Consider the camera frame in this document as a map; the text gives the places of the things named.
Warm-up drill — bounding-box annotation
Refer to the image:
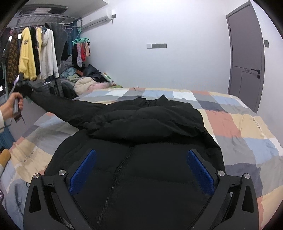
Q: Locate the black puffer jacket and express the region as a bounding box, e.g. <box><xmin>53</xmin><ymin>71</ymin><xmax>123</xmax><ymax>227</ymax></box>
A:
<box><xmin>20</xmin><ymin>85</ymin><xmax>224</xmax><ymax>229</ymax></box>

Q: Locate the pile of clothes beside bed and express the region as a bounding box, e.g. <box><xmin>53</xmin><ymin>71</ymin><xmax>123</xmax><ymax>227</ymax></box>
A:
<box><xmin>59</xmin><ymin>65</ymin><xmax>122</xmax><ymax>99</ymax></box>

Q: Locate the metal clothes rack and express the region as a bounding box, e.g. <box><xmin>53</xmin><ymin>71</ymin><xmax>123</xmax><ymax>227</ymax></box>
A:
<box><xmin>7</xmin><ymin>4</ymin><xmax>82</xmax><ymax>30</ymax></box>

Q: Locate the grey bedroom door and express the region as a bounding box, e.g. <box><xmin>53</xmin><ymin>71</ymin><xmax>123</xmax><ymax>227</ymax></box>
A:
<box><xmin>226</xmin><ymin>1</ymin><xmax>265</xmax><ymax>113</ymax></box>

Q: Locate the person's left hand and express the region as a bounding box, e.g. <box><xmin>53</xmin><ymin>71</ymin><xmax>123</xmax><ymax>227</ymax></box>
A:
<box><xmin>1</xmin><ymin>92</ymin><xmax>24</xmax><ymax>121</ymax></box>

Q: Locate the yellow hanging sweater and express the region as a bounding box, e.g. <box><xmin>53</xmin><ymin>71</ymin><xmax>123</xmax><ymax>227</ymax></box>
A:
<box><xmin>18</xmin><ymin>27</ymin><xmax>37</xmax><ymax>80</ymax></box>

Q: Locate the brown patterned hanging garment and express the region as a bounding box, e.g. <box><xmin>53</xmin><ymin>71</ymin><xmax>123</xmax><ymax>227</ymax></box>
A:
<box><xmin>6</xmin><ymin>30</ymin><xmax>19</xmax><ymax>87</ymax></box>

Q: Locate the white hanging garment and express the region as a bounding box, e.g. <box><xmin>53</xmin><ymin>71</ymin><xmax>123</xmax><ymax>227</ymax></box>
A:
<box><xmin>39</xmin><ymin>29</ymin><xmax>59</xmax><ymax>80</ymax></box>

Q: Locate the colourful patchwork bed quilt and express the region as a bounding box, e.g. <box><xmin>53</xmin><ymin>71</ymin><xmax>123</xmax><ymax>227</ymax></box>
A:
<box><xmin>1</xmin><ymin>88</ymin><xmax>282</xmax><ymax>229</ymax></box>

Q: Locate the green sock drying hanger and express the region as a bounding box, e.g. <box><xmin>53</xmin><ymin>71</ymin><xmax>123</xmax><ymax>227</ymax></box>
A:
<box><xmin>72</xmin><ymin>26</ymin><xmax>90</xmax><ymax>46</ymax></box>

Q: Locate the white wall air conditioner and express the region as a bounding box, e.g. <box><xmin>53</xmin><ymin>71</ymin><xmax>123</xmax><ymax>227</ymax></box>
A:
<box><xmin>82</xmin><ymin>8</ymin><xmax>117</xmax><ymax>31</ymax></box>

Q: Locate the grey wall switch panel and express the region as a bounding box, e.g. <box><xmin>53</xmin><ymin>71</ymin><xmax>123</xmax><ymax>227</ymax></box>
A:
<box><xmin>146</xmin><ymin>43</ymin><xmax>167</xmax><ymax>49</ymax></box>

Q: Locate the small wall switch by door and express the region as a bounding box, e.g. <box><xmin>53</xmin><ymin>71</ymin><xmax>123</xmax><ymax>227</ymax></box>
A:
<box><xmin>264</xmin><ymin>40</ymin><xmax>269</xmax><ymax>47</ymax></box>

